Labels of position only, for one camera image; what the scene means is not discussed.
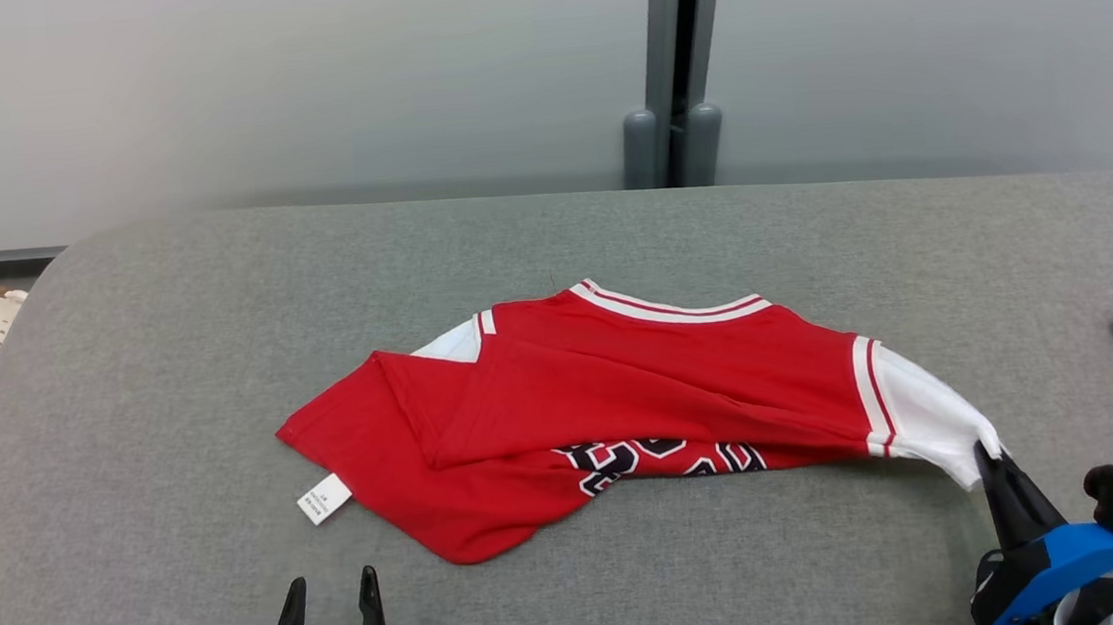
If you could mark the grey cylindrical post cap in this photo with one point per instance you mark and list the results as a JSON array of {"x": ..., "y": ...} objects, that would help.
[
  {"x": 705, "y": 147},
  {"x": 640, "y": 152}
]

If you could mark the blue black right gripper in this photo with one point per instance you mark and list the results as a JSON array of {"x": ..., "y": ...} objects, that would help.
[{"x": 1053, "y": 566}]

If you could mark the grey vertical partition post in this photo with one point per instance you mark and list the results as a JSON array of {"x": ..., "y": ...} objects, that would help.
[{"x": 668, "y": 25}]

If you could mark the red basketball jersey white sleeves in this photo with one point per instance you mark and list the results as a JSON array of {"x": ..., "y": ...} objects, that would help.
[{"x": 621, "y": 377}]

